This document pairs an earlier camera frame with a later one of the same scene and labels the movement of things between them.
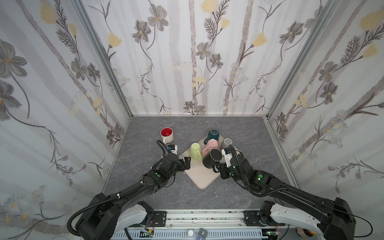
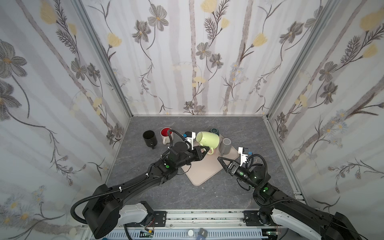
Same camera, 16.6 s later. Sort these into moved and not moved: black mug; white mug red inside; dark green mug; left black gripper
Moved: left black gripper; black mug
Not moved: white mug red inside; dark green mug
